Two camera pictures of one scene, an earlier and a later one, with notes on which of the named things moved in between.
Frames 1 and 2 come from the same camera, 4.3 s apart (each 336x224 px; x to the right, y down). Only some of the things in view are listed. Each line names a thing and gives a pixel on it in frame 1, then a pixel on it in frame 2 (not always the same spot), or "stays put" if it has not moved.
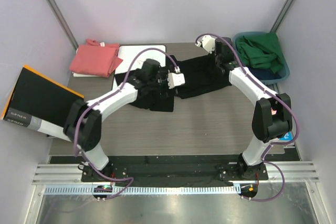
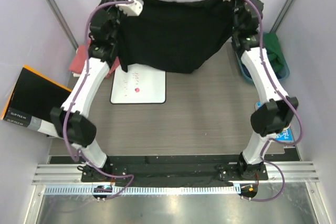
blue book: (288, 136) stays put
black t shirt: (159, 91) → (174, 36)
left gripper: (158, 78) → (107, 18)
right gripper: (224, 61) → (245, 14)
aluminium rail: (72, 174) stays put
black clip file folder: (40, 104) stays put
